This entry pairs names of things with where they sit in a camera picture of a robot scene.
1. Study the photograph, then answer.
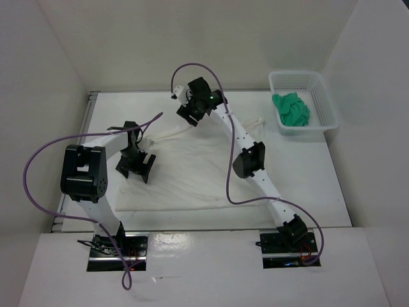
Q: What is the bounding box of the green tank top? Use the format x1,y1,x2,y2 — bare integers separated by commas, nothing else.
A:
272,93,310,127

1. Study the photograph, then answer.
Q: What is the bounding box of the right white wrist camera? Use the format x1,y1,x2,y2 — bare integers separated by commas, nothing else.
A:
171,86,189,107

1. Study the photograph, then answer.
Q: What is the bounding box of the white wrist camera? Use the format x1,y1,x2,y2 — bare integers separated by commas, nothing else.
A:
139,138,155,151
171,86,189,107

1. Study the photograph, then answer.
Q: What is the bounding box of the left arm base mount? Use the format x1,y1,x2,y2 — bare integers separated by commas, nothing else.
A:
77,235,148,272

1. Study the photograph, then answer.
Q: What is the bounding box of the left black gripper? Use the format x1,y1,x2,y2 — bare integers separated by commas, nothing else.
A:
116,146,155,182

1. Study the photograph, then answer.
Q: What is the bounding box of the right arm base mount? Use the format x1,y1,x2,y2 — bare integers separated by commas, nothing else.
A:
255,230,321,269

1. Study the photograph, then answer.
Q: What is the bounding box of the white plastic basket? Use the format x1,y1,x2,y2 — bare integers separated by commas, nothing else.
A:
268,70,339,135

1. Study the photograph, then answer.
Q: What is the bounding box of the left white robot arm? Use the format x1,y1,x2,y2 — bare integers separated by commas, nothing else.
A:
60,121,156,256

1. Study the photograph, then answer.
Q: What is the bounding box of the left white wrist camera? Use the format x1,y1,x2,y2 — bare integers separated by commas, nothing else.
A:
139,138,155,151

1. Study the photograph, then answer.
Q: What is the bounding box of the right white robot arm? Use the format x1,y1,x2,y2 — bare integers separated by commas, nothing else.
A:
171,77,307,251

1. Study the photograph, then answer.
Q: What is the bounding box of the white tank top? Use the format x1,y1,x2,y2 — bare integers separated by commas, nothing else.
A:
107,118,258,212

